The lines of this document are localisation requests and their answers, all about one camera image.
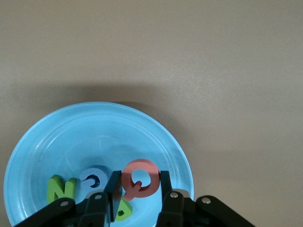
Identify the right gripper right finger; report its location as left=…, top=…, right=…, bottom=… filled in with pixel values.
left=155, top=170, right=256, bottom=227

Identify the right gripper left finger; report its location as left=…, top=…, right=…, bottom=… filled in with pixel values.
left=15, top=170, right=124, bottom=227

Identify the green letter B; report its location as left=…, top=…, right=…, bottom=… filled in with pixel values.
left=113, top=197, right=133, bottom=223

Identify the blue letter G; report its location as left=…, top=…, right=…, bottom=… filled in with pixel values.
left=80, top=165, right=111, bottom=192

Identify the green letter N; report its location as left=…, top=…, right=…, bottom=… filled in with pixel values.
left=46, top=175, right=77, bottom=204

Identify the pink letter Q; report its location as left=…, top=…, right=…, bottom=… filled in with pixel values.
left=121, top=158, right=160, bottom=201

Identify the blue plate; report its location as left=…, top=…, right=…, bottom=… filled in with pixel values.
left=3, top=101, right=195, bottom=227

